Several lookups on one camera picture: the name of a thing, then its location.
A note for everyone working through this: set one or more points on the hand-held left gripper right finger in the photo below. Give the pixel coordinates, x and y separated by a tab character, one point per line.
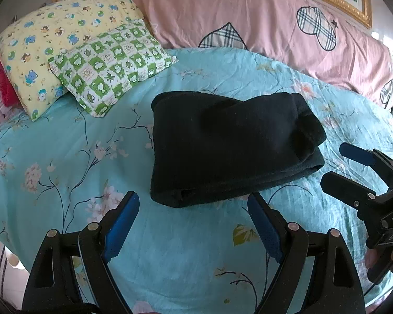
265	229

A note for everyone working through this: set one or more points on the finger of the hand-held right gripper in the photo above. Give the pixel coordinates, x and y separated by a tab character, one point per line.
344	184
357	153

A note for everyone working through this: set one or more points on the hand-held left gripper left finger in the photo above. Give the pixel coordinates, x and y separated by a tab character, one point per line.
121	229

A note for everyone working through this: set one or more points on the black pants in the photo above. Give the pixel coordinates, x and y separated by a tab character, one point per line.
232	144

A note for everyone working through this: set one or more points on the person's right hand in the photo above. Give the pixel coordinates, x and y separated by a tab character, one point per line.
369	261

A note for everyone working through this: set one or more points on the teal floral bed sheet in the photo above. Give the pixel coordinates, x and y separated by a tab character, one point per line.
85	157

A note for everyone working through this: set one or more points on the gold framed floral headboard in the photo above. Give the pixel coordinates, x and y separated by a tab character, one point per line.
360	8

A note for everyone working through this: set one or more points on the green checked pillow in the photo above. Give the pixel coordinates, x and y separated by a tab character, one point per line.
111	68

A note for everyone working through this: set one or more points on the pink blanket with plaid hearts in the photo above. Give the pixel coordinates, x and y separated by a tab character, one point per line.
249	16

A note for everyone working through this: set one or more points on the red cloth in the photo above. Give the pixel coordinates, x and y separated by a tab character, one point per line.
6	88

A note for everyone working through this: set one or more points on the yellow cartoon print pillow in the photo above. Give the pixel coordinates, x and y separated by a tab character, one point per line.
36	45

